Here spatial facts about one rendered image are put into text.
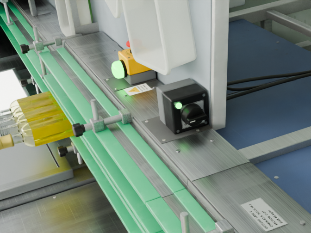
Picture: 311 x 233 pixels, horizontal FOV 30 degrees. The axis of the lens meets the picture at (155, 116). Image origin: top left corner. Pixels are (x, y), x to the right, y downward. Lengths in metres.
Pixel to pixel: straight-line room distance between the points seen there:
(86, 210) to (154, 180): 0.49
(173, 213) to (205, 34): 0.35
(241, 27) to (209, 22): 0.71
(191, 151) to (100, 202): 0.51
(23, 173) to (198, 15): 0.79
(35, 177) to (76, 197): 0.13
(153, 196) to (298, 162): 0.28
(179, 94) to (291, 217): 0.37
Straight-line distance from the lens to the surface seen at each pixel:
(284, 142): 1.15
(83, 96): 1.46
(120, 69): 1.42
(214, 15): 1.09
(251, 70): 1.50
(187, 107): 1.16
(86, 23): 1.88
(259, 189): 1.01
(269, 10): 1.92
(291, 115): 1.28
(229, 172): 1.06
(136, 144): 1.21
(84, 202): 1.59
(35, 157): 1.77
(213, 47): 1.12
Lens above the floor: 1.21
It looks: 17 degrees down
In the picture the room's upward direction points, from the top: 106 degrees counter-clockwise
